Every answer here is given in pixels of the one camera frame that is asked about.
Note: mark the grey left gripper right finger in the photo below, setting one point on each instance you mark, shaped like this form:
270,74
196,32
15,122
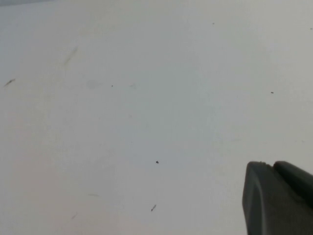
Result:
297,177

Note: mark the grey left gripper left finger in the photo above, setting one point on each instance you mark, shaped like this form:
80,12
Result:
266,203

